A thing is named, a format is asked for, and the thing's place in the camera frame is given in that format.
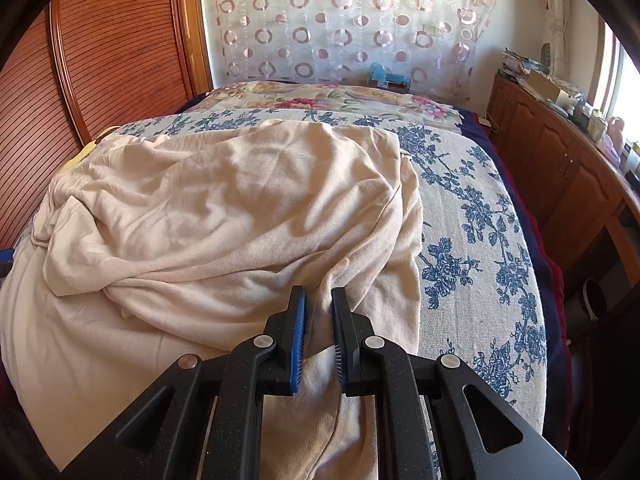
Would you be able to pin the beige cloth blanket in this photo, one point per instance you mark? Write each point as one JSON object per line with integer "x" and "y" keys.
{"x": 200, "y": 220}

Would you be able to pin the pink bottle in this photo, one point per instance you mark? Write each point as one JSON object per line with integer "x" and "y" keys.
{"x": 615, "y": 135}

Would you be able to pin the floral quilt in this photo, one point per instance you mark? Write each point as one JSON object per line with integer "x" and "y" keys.
{"x": 325, "y": 100}

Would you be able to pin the sheer circle-pattern curtain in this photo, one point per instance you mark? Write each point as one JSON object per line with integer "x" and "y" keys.
{"x": 350, "y": 20}

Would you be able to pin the white round bin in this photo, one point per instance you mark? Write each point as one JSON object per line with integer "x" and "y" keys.
{"x": 594, "y": 300}

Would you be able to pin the white jar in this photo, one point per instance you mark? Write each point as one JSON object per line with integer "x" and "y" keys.
{"x": 596, "y": 125}

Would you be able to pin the window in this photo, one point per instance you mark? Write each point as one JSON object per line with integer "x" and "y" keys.
{"x": 625, "y": 85}

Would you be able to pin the blue plastic packet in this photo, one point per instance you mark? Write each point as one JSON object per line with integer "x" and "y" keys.
{"x": 382, "y": 75}

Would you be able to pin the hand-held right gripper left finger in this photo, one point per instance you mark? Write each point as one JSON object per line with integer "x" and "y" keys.
{"x": 299, "y": 340}

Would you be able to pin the yellow plush toy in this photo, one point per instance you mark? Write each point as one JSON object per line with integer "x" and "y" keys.
{"x": 85, "y": 155}

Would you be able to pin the wooden louvered wardrobe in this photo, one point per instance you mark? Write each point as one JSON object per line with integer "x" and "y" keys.
{"x": 125, "y": 50}

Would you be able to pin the stack of papers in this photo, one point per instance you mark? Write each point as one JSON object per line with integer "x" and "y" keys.
{"x": 520, "y": 62}

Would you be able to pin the long wooden cabinet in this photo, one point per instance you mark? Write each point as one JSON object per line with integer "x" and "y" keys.
{"x": 550, "y": 160}

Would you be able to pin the white window curtain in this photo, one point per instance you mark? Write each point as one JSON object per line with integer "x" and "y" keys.
{"x": 555, "y": 0}

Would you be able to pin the small black round fan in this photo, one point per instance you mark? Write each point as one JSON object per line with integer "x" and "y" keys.
{"x": 546, "y": 55}

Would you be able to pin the blue floral bedsheet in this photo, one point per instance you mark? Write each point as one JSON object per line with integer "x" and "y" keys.
{"x": 470, "y": 270}

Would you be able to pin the cardboard box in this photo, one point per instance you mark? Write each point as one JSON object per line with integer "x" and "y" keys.
{"x": 542, "y": 85}

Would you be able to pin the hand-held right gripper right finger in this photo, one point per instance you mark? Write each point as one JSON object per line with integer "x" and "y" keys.
{"x": 341, "y": 345}

